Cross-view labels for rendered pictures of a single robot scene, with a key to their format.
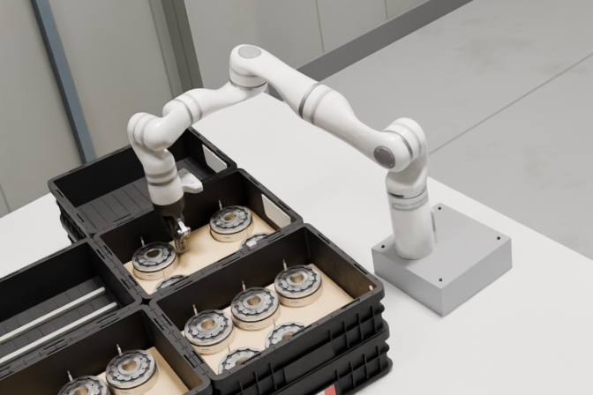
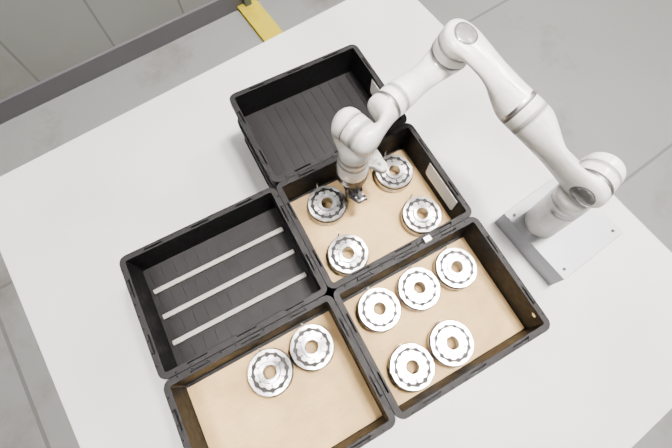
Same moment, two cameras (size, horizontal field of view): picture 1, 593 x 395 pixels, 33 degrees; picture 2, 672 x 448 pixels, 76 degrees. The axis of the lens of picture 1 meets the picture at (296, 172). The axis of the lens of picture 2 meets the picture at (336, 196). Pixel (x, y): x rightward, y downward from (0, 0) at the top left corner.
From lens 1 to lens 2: 1.52 m
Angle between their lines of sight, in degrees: 34
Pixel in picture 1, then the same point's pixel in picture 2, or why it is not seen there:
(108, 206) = (280, 119)
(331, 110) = (543, 133)
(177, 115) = (389, 119)
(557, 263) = (639, 245)
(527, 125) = (546, 5)
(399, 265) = (527, 240)
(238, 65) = (452, 49)
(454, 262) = (574, 250)
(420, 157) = not seen: hidden behind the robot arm
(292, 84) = (507, 89)
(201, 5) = not seen: outside the picture
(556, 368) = (636, 362)
